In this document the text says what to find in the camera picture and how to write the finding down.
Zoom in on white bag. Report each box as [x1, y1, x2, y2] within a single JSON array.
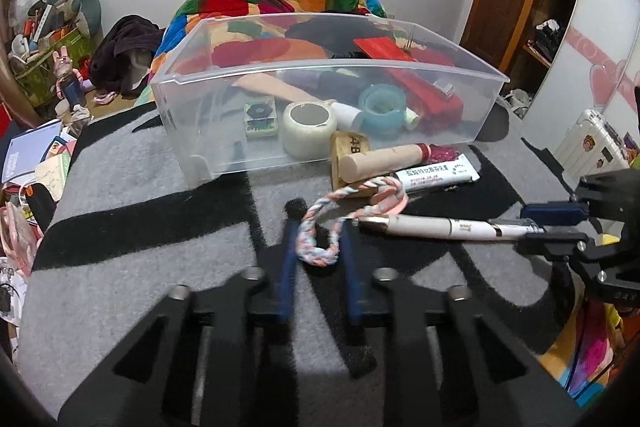
[[501, 88, 533, 118]]

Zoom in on teal tape roll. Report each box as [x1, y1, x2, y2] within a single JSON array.
[[359, 84, 406, 128]]

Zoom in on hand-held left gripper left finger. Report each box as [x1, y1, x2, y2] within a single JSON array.
[[57, 199, 308, 427]]

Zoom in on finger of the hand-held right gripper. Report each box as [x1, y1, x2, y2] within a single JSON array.
[[515, 229, 591, 258], [520, 202, 591, 228]]

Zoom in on white round tape roll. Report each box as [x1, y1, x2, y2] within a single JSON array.
[[281, 101, 338, 158]]

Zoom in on green storage box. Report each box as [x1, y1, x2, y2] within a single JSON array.
[[12, 27, 86, 95]]

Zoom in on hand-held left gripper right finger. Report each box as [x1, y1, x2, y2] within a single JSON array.
[[340, 217, 586, 427]]

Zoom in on red foil pouch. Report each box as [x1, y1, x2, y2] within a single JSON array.
[[352, 37, 463, 122]]

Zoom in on black clothes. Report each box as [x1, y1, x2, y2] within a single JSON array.
[[290, 17, 371, 58]]

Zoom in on white pen-shaped device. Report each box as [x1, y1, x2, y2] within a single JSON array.
[[357, 213, 546, 242]]

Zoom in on pink braided rope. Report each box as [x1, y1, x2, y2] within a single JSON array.
[[295, 175, 410, 269]]

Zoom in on blue white notebook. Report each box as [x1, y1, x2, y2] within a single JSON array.
[[2, 119, 63, 182]]

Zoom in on white ribbed suitcase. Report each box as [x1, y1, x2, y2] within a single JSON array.
[[554, 108, 632, 172]]

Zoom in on white wardrobe door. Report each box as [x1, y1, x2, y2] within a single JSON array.
[[520, 0, 640, 148]]

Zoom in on white toothpaste tube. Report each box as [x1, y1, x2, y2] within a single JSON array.
[[395, 154, 481, 194]]

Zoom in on dark brown cloth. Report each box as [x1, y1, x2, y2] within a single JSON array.
[[90, 14, 163, 95]]

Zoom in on small green box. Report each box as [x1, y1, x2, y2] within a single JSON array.
[[244, 99, 278, 140]]

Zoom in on small wooden block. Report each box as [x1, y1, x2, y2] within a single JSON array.
[[330, 132, 372, 192]]

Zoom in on grey plush pillow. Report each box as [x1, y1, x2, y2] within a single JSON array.
[[45, 0, 103, 40]]

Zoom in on beige cosmetic tube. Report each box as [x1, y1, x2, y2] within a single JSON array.
[[235, 74, 326, 105]]

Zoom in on wooden cylinder with red end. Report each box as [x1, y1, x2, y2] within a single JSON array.
[[339, 143, 458, 182]]

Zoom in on clear plastic storage bin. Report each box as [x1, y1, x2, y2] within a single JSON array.
[[150, 12, 511, 185]]

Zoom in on bunny figure toy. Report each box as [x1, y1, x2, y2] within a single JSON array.
[[52, 47, 88, 110]]

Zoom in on grey black patterned blanket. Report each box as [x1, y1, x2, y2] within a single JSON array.
[[15, 107, 608, 427]]

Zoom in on pink bag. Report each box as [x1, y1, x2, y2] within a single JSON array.
[[0, 202, 43, 275]]

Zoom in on small white tube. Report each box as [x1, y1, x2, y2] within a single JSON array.
[[332, 102, 366, 130]]

